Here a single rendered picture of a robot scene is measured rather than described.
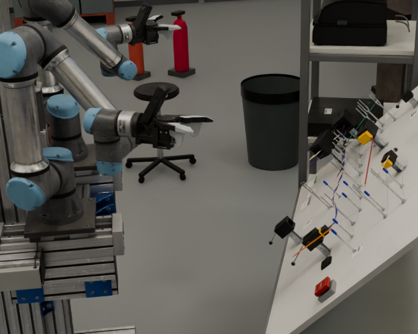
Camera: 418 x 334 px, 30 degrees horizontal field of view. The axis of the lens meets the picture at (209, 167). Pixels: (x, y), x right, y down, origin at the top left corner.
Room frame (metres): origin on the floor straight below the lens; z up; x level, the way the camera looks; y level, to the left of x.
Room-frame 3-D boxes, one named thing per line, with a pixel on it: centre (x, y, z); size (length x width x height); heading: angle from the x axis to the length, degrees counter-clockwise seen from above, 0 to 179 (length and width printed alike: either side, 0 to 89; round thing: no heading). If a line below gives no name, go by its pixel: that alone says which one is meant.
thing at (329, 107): (3.27, -0.62, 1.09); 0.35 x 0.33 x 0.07; 167
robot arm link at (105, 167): (2.08, 0.28, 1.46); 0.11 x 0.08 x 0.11; 160
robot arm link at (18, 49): (2.16, 0.54, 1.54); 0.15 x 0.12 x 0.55; 160
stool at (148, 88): (5.24, 0.35, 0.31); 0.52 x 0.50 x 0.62; 94
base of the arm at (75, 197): (2.28, 0.49, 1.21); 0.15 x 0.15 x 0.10
